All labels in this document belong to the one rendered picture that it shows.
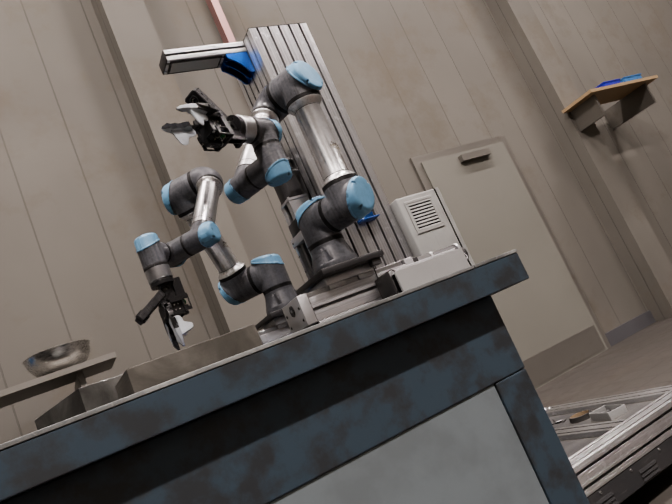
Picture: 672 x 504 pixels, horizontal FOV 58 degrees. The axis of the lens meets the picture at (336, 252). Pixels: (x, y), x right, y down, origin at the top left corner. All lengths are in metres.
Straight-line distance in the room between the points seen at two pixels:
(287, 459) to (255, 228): 3.98
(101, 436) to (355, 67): 5.25
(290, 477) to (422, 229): 1.71
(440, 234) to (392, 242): 0.19
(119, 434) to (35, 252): 3.75
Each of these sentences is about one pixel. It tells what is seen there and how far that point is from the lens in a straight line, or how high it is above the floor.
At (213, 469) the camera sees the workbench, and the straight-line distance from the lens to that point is 0.56.
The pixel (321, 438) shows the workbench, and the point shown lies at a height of 0.70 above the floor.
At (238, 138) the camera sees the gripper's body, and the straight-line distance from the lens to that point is 1.61.
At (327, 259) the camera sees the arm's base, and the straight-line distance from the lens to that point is 1.86.
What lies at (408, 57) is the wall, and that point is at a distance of 6.03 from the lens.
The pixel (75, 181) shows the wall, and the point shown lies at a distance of 4.45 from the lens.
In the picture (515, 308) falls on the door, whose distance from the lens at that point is 5.35.
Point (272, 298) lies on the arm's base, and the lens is 2.30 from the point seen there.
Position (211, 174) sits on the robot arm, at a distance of 2.24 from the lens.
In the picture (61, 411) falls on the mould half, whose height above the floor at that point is 0.89.
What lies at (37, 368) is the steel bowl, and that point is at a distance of 3.53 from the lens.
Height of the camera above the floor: 0.75
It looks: 10 degrees up
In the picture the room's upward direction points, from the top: 24 degrees counter-clockwise
